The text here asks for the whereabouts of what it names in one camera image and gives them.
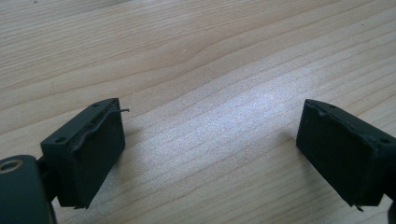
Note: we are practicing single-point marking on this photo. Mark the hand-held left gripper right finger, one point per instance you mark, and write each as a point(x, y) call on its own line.
point(339, 152)

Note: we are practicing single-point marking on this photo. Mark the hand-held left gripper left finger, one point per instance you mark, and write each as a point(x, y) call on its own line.
point(87, 155)

